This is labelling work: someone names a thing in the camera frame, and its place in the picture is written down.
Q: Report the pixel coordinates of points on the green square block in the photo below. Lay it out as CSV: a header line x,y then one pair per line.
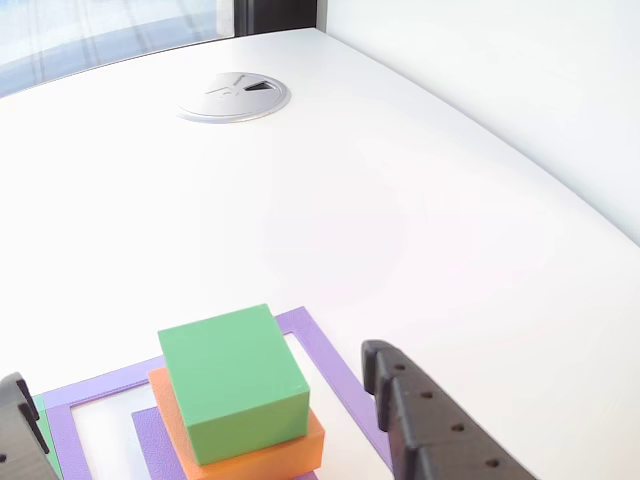
x,y
235,370

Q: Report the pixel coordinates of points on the green square frame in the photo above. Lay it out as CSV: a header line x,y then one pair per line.
x,y
45,425

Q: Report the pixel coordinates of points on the purple square frame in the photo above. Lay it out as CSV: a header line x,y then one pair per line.
x,y
330,360

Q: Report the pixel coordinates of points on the orange square block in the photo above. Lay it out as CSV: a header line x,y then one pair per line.
x,y
280,457

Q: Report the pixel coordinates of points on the purple square block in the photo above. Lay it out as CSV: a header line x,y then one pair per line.
x,y
155,445

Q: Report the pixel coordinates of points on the dark window post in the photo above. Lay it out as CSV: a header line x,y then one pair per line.
x,y
280,15

